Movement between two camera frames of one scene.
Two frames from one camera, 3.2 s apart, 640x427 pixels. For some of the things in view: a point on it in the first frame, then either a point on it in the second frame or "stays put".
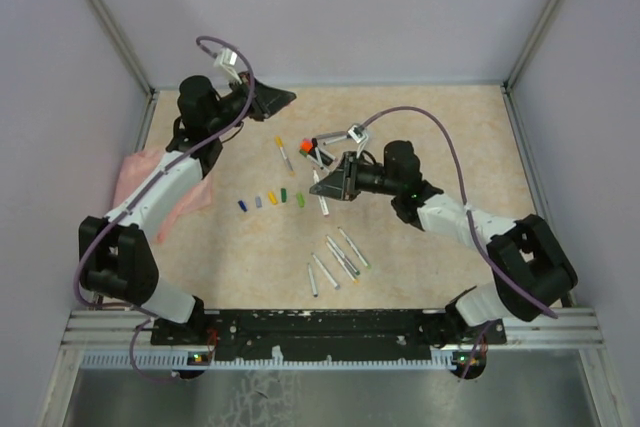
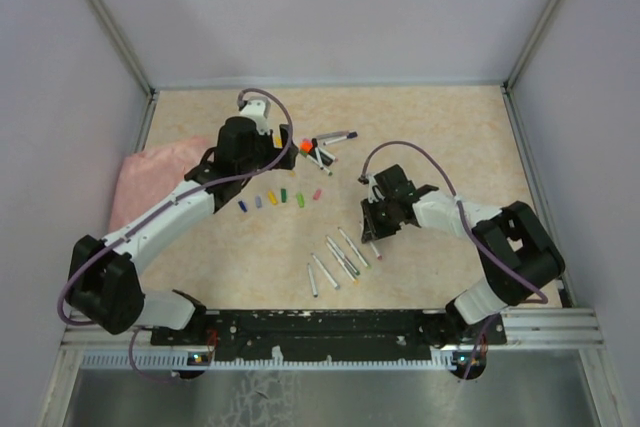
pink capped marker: [321, 199] -> [378, 255]
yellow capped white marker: [341, 262] stays put
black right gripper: [342, 183] -> [373, 230]
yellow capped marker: [279, 142] stays put
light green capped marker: [354, 249] stays put
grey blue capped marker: [325, 271] stays put
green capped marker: [336, 247] stays put
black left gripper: [267, 100] -> [273, 152]
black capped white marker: [315, 144] stays put
